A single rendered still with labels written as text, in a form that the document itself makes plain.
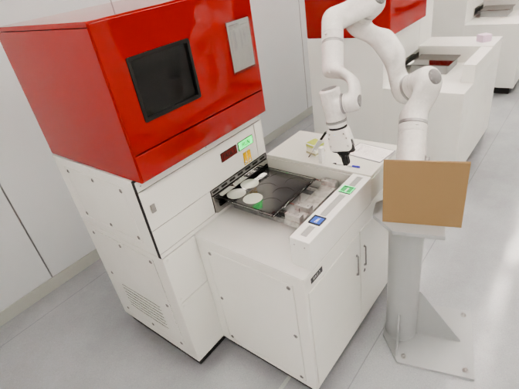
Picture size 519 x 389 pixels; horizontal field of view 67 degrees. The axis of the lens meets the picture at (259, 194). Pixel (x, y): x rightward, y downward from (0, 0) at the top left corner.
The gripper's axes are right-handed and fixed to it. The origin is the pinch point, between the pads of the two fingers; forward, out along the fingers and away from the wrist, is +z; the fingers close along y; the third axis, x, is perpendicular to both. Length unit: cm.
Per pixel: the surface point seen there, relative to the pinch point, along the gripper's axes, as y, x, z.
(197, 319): -72, -58, 63
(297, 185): -32.8, 2.8, 15.1
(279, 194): -35.9, -8.2, 14.5
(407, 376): 12, -10, 116
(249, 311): -44, -46, 60
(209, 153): -56, -25, -16
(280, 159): -50, 15, 6
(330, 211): -1.7, -17.2, 15.4
